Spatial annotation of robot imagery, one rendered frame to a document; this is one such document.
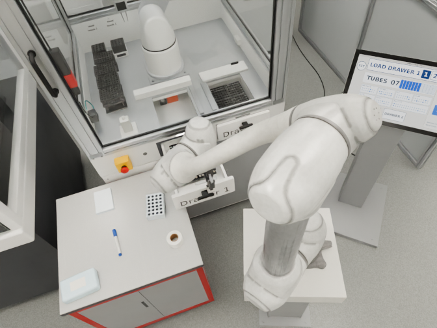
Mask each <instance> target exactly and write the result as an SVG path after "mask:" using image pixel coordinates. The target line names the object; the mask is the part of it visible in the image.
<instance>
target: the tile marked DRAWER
mask: <svg viewBox="0 0 437 328"><path fill-rule="evenodd" d="M406 114H407V113H405V112H402V111H396V110H393V109H387V108H384V111H383V114H382V118H385V119H388V120H393V121H396V122H402V123H403V122H404V119H405V116H406Z"/></svg>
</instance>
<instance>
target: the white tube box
mask: <svg viewBox="0 0 437 328"><path fill-rule="evenodd" d="M146 218H147V220H149V221H151V220H155V219H162V218H166V216H165V196H164V194H163V193H153V194H149V195H146Z"/></svg>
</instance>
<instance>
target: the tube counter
mask: <svg viewBox="0 0 437 328"><path fill-rule="evenodd" d="M389 87H393V88H397V89H403V90H409V91H412V92H418V93H422V94H429V95H433V96H434V93H435V92H436V88H437V85H431V84H427V83H421V82H417V81H411V80H407V79H400V78H396V77H392V79H391V81H390V85H389Z"/></svg>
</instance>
